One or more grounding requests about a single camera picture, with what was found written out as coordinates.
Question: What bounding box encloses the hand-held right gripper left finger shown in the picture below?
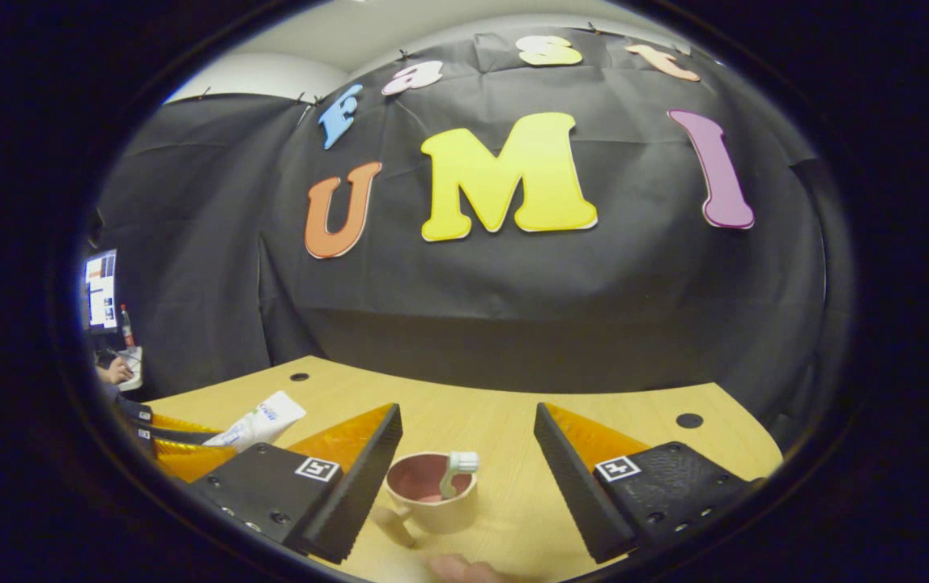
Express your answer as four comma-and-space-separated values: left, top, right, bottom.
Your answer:
187, 402, 404, 565

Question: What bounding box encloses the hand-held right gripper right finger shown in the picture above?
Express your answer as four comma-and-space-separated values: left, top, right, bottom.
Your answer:
533, 402, 766, 565

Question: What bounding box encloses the white toothpaste tube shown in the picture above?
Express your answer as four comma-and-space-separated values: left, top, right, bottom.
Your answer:
203, 391, 308, 453

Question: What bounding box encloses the beige cup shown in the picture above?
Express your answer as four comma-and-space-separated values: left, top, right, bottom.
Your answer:
371, 451, 479, 550

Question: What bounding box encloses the pale toothbrush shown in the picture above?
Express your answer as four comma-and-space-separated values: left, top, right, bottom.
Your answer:
438, 451, 481, 500

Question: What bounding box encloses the wooden desktop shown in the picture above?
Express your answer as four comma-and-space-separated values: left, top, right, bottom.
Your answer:
140, 355, 785, 583

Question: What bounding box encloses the white side desk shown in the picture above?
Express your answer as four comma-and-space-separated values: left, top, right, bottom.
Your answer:
117, 347, 143, 392

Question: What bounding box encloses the computer monitor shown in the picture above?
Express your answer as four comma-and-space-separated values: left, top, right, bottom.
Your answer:
83, 249, 119, 334

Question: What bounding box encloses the black backdrop cloth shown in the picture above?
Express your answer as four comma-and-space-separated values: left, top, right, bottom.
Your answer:
87, 24, 846, 438

